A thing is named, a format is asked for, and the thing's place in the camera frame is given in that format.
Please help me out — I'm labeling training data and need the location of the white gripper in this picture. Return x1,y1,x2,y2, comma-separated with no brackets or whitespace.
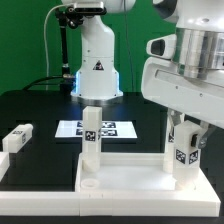
141,34,224,149

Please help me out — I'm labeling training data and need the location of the white desk top tray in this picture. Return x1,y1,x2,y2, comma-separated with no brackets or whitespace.
75,152,216,201

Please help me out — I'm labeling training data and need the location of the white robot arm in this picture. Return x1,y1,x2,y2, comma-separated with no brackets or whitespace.
62,0,224,129

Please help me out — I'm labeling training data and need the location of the white L-shaped fence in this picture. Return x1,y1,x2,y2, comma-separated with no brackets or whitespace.
0,190,220,217

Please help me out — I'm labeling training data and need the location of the fiducial marker sheet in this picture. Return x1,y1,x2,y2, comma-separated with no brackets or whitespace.
55,120,137,139

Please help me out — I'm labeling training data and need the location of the camera on stand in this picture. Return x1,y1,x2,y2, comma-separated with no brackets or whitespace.
67,1,106,15

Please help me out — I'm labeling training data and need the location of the black cable on table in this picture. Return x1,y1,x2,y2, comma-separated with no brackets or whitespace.
20,75,74,92

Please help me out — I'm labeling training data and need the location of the black camera stand pole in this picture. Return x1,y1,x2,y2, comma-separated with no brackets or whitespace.
55,9,82,94

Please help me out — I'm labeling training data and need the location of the white cable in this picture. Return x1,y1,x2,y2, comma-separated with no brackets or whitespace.
43,3,73,83

